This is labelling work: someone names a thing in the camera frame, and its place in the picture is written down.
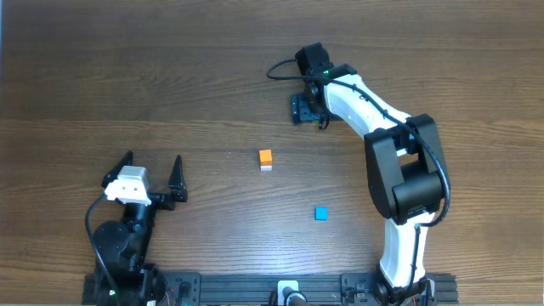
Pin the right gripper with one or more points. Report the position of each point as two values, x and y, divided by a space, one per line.
302 109

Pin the blue cube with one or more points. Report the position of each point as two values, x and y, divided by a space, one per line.
321 213

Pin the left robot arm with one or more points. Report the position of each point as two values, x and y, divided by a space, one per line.
123 242

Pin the mounting rail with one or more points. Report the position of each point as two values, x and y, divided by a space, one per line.
246 289

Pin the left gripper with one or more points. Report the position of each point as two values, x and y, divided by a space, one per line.
163 201

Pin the orange cube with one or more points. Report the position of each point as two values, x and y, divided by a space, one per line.
265 156

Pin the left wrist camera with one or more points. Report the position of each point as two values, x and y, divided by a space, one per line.
127 185

